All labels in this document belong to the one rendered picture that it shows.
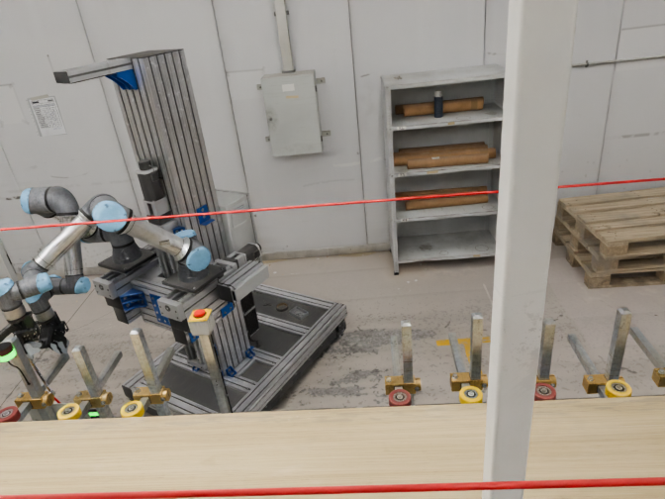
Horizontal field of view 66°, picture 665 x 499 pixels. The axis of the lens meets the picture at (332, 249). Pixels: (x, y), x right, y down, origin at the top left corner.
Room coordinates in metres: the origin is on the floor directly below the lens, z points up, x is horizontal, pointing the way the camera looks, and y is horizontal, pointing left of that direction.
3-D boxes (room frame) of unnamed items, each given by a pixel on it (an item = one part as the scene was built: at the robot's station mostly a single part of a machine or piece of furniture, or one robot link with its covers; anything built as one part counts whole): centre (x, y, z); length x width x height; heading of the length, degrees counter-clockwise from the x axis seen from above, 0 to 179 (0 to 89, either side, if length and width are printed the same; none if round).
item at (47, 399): (1.62, 1.28, 0.85); 0.13 x 0.06 x 0.05; 84
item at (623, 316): (1.40, -0.98, 0.90); 0.03 x 0.03 x 0.48; 84
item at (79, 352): (1.60, 1.01, 0.87); 0.03 x 0.03 x 0.48; 84
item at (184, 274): (2.19, 0.69, 1.09); 0.15 x 0.15 x 0.10
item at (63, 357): (1.69, 1.29, 0.84); 0.43 x 0.03 x 0.04; 174
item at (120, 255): (2.46, 1.10, 1.09); 0.15 x 0.15 x 0.10
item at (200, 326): (1.55, 0.50, 1.18); 0.07 x 0.07 x 0.08; 84
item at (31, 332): (1.71, 1.25, 1.15); 0.09 x 0.08 x 0.12; 104
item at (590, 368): (1.47, -0.94, 0.80); 0.43 x 0.03 x 0.04; 174
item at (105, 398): (1.60, 1.03, 0.84); 0.13 x 0.06 x 0.05; 84
